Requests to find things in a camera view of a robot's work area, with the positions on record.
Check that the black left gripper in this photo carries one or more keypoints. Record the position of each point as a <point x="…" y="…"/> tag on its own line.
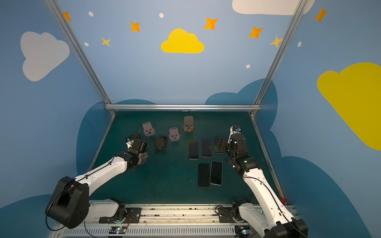
<point x="135" y="141"/>

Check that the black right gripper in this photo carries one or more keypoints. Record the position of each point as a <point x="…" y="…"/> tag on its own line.
<point x="235" y="138"/>

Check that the grey round front stand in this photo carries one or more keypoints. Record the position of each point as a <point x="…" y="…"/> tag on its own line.
<point x="148" y="129"/>

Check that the grey round stand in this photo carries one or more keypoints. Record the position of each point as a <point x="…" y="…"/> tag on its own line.
<point x="174" y="134"/>
<point x="148" y="129"/>

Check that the black phone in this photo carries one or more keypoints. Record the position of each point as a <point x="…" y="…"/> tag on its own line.
<point x="203" y="175"/>
<point x="216" y="173"/>
<point x="215" y="143"/>

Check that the purple phone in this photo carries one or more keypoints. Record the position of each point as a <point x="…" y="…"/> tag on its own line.
<point x="206" y="148"/>

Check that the phone with light green edge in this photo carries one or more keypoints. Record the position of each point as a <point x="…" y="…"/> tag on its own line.
<point x="193" y="152"/>

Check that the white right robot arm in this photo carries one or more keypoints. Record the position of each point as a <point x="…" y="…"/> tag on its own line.
<point x="275" y="221"/>

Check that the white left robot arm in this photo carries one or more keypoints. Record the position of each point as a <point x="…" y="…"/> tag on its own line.
<point x="70" y="204"/>

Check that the black rectangular phone stand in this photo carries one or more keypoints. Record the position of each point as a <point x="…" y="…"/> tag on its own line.
<point x="160" y="143"/>

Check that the grey round rear stand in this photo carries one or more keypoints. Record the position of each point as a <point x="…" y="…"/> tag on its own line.
<point x="174" y="134"/>

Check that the wooden round phone stand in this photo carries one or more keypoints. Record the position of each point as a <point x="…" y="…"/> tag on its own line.
<point x="188" y="125"/>

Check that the right controller board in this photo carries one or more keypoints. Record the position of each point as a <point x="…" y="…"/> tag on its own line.
<point x="242" y="231"/>

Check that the controller board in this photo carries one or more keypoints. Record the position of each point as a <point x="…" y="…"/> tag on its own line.
<point x="242" y="231"/>
<point x="118" y="230"/>

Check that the left controller board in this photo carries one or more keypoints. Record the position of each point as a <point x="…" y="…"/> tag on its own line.
<point x="118" y="230"/>

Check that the aluminium back frame rail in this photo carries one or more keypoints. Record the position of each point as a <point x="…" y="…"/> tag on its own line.
<point x="154" y="107"/>

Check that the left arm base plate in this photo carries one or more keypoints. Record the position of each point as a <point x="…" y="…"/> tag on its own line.
<point x="131" y="214"/>

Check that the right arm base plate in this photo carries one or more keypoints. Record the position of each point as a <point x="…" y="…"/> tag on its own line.
<point x="228" y="215"/>

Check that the aluminium front rail bed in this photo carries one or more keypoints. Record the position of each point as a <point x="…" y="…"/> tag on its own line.
<point x="172" y="220"/>

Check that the aluminium left corner post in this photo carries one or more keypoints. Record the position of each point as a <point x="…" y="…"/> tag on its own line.
<point x="56" y="11"/>

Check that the aluminium corner post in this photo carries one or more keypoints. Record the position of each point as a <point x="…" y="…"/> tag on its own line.
<point x="56" y="11"/>
<point x="289" y="33"/>

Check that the aluminium right corner post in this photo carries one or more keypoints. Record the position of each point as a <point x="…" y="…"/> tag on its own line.
<point x="289" y="33"/>

